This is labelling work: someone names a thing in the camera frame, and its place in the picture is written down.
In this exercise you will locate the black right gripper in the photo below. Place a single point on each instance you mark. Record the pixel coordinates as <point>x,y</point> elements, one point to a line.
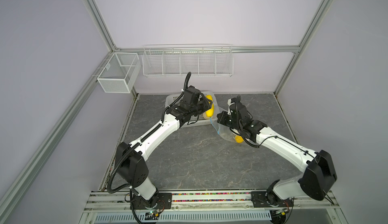
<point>222,119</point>

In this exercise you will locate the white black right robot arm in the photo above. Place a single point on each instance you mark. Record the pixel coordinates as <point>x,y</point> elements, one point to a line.
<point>317,171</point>

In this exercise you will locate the aluminium front rail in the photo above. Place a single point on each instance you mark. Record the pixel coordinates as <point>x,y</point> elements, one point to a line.
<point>205,200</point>

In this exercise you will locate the white wire wall shelf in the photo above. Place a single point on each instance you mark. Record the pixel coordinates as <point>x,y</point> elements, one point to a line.
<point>202,60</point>

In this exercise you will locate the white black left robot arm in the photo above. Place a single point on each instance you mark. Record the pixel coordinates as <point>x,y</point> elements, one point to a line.
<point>130,169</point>

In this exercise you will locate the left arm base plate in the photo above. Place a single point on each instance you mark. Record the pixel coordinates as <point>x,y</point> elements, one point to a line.
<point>150,201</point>

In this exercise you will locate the white mesh wall box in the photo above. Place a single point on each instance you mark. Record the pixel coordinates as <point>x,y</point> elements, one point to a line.
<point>120,72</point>

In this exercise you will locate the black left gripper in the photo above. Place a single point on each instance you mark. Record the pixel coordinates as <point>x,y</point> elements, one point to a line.
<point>206,106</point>

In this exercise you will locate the white vent grille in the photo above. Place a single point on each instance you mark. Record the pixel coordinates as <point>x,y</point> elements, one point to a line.
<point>169,217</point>

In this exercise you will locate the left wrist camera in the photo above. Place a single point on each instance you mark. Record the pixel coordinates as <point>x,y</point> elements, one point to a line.
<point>191,95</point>

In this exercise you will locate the clear zip top bag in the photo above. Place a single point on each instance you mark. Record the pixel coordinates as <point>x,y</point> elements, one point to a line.
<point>223,131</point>

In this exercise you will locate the yellow toy lemon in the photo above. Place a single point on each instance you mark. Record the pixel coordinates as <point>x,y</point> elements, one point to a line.
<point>210,112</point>

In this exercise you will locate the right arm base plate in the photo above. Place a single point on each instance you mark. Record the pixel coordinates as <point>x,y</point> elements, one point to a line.
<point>264,199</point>

